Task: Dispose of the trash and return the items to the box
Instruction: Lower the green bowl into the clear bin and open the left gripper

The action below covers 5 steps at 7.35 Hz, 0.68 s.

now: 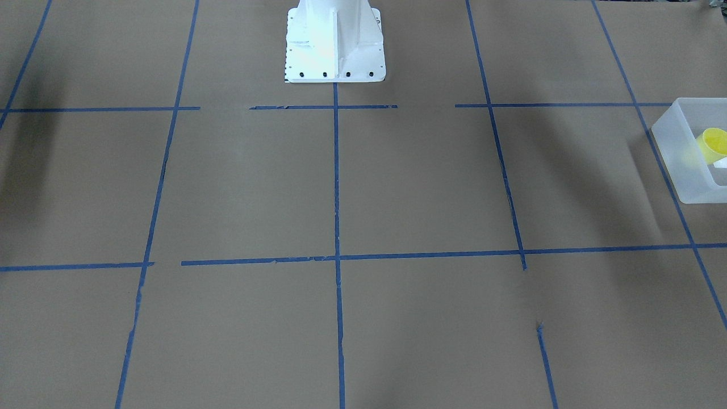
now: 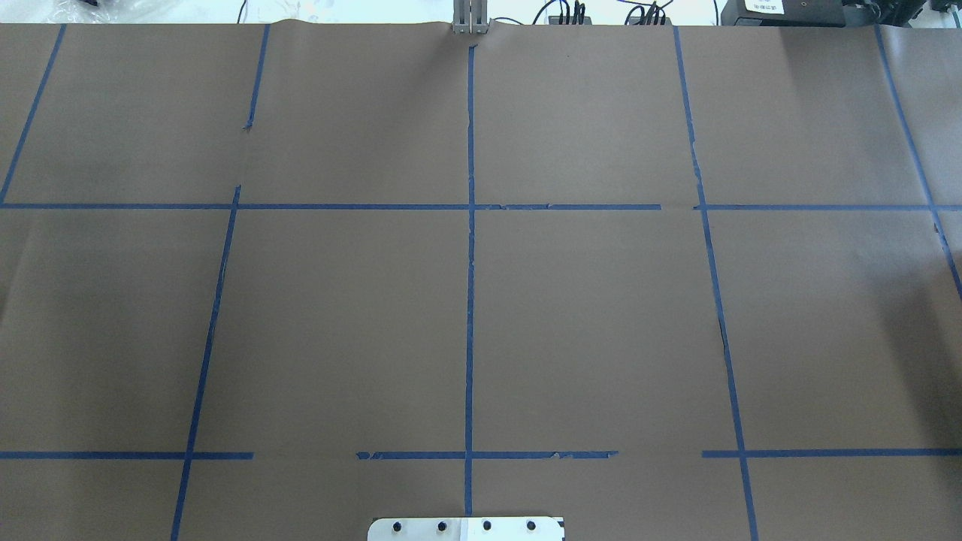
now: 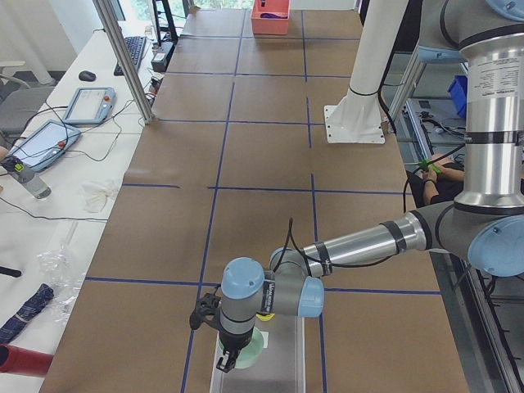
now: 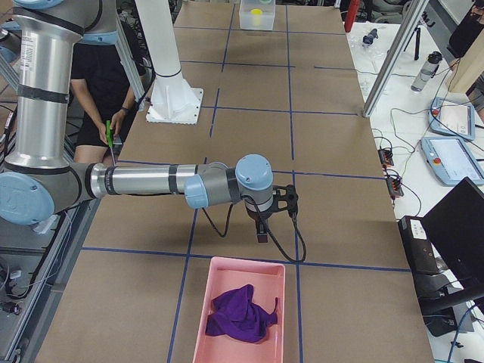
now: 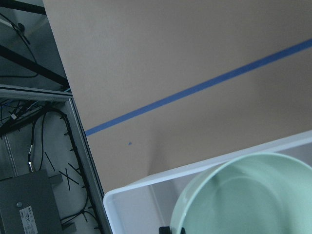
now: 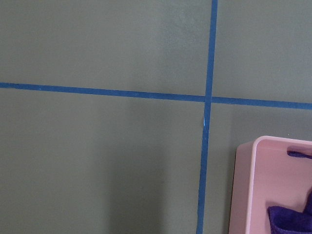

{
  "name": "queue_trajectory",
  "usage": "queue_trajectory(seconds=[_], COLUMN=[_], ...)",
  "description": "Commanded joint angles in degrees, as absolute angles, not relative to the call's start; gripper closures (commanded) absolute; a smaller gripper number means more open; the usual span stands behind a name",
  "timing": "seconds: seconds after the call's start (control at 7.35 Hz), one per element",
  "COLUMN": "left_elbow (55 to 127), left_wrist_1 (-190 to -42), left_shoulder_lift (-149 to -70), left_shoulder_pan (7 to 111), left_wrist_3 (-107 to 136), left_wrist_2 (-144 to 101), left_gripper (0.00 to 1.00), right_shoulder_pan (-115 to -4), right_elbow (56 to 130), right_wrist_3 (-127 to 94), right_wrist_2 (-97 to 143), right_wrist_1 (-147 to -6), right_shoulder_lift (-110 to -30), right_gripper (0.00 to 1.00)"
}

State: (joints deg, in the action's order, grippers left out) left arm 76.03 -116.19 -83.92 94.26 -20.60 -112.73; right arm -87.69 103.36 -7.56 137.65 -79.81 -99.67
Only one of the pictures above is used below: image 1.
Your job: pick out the yellow plastic cup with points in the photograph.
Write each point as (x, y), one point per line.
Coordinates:
(705, 148)

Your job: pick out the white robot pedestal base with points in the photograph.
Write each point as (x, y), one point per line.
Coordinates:
(334, 42)

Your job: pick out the translucent white plastic bin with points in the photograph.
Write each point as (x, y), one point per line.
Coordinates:
(694, 179)

